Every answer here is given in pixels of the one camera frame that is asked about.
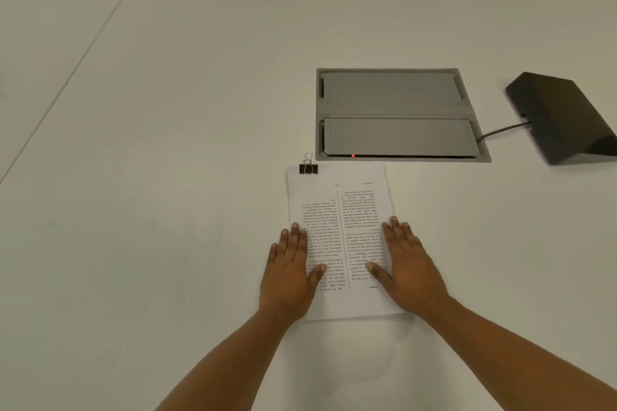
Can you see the person's right forearm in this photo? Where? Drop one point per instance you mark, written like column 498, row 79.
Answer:
column 520, row 357

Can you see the person's left forearm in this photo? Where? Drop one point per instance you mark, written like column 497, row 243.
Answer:
column 226, row 367

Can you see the white table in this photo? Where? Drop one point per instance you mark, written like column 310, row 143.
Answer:
column 144, row 112

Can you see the black wedge-shaped device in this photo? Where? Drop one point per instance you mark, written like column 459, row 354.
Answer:
column 559, row 112

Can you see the black binder clip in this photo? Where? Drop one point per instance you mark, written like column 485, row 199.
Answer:
column 308, row 168

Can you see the person's right hand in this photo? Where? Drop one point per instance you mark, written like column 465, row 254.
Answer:
column 412, row 276

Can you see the person's left hand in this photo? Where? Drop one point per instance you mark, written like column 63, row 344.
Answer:
column 287, row 280

